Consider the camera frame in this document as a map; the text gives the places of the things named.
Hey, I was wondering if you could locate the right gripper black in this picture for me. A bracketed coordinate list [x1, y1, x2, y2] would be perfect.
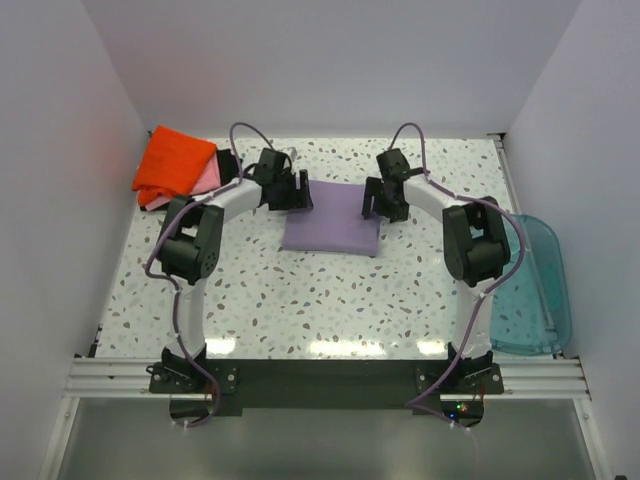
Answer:
[363, 177, 409, 224]

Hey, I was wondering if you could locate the teal plastic basket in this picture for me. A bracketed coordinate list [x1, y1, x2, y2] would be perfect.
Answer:
[490, 215, 572, 356]

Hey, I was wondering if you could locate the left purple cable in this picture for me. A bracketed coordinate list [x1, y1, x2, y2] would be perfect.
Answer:
[144, 122, 266, 429]

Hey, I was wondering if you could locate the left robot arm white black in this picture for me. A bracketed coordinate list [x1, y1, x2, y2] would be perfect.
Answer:
[145, 148, 313, 392]

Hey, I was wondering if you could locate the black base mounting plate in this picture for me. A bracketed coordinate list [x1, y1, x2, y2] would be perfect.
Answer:
[146, 357, 505, 425]

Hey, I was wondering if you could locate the lilac polo shirt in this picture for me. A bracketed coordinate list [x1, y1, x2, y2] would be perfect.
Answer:
[281, 180, 380, 257]

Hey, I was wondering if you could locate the folded orange t shirt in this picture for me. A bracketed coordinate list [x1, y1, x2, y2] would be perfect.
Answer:
[132, 125, 217, 207]

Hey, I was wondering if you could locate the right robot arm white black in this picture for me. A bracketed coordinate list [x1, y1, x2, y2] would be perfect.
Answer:
[361, 148, 511, 393]

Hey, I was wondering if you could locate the folded black t shirt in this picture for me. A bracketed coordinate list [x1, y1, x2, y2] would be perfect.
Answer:
[132, 149, 241, 196]

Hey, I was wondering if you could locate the folded pink t shirt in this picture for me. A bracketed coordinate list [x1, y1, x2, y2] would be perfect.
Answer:
[137, 154, 221, 211]

